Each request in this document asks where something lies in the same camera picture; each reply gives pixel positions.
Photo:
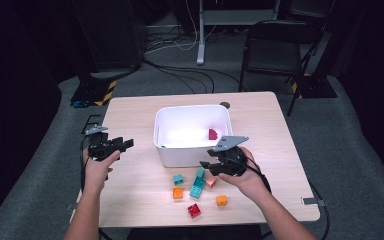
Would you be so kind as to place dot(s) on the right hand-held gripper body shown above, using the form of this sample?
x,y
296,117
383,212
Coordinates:
x,y
233,160

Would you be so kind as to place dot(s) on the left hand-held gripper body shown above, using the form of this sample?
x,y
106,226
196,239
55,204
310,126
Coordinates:
x,y
101,148

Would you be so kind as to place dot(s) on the white plastic bin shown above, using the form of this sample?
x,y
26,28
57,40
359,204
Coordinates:
x,y
193,156

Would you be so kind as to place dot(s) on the magenta brick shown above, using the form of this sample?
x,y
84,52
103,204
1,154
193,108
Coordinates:
x,y
212,134

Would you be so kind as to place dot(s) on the pale teal brick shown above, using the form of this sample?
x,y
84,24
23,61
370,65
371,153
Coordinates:
x,y
195,193

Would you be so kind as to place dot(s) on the small teal brick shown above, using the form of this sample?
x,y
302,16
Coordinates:
x,y
178,180

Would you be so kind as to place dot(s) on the orange brick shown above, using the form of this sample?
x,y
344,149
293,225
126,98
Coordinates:
x,y
177,193
221,200

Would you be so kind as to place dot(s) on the red brick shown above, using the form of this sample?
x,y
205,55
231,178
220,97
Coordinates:
x,y
194,211

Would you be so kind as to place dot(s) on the person's left hand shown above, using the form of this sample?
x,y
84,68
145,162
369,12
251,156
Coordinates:
x,y
95,173

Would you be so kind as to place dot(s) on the person's right hand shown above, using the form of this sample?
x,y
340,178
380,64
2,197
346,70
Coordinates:
x,y
250,181

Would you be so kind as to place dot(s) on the dark teal brick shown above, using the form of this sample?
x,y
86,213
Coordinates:
x,y
199,183

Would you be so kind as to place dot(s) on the green brick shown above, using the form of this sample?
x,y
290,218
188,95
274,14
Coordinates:
x,y
162,146

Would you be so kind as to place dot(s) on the blue connector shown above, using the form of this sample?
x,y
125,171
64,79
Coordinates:
x,y
80,104

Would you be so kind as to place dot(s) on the round table grommet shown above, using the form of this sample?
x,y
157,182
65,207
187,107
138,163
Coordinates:
x,y
225,105

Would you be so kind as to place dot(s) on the black striped stand base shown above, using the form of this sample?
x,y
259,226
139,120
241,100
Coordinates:
x,y
316,88
90,90

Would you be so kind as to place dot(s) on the metal table clamp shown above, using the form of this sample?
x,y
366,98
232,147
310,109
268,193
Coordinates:
x,y
313,201
69,207

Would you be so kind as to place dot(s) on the person's dark pants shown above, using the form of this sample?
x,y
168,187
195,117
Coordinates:
x,y
193,233

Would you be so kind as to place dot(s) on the black cabinet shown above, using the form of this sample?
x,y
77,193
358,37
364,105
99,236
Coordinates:
x,y
113,33

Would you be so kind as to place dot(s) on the black folding chair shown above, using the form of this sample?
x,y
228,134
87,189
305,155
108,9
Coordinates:
x,y
273,53

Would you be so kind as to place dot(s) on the white desk frame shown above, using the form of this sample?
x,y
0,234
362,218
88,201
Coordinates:
x,y
200,40

